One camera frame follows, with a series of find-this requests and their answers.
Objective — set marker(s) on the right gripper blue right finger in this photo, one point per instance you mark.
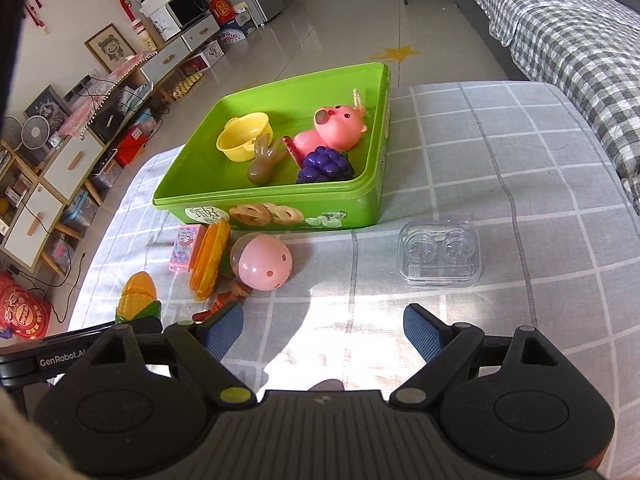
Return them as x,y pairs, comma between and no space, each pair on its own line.
425,331

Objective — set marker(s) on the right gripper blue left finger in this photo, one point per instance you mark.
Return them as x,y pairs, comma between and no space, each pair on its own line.
219,332

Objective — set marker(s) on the orange brown dinosaur figure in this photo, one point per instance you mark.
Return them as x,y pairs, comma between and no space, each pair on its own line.
237,292

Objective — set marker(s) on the orange toy lid dish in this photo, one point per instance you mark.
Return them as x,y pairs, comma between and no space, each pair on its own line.
204,274

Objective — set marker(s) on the clear contact lens case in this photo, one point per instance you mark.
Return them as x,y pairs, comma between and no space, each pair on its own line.
439,253

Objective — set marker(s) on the toy corn cob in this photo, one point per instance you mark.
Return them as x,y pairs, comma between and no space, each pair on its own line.
138,299

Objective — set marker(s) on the pink card box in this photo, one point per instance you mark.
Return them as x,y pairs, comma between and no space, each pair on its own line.
186,246

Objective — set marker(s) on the brown rubber hand toy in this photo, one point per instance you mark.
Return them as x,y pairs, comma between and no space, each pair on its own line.
267,158

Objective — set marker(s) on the yellow toy pot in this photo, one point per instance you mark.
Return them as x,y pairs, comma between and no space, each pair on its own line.
238,138

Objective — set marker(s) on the purple toy grapes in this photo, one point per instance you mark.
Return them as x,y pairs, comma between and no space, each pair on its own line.
325,165

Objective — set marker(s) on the pink pig toy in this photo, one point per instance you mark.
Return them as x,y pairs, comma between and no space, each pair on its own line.
340,127

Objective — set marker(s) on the pink capsule ball toy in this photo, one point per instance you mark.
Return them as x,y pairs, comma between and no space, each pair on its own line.
261,261

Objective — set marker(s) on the grey checked tablecloth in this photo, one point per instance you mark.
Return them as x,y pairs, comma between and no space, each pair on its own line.
559,247

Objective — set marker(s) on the wooden tv cabinet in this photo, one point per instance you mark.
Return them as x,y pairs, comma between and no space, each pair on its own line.
104,112

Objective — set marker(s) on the green plastic cookie box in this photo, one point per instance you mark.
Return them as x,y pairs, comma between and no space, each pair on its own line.
203,185

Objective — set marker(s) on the red storage box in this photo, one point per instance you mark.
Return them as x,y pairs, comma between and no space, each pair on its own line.
129,144

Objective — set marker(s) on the small white desk fan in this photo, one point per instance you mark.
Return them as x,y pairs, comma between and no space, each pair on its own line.
35,136

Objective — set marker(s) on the framed cartoon picture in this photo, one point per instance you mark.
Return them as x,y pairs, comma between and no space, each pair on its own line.
109,47

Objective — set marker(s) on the black microwave oven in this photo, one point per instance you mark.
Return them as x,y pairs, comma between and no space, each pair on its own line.
175,16

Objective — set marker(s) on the grey plaid blanket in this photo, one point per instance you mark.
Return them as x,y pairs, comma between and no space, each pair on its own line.
588,49

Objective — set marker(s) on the red chinese knot decoration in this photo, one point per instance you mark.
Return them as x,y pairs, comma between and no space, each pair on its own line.
32,10

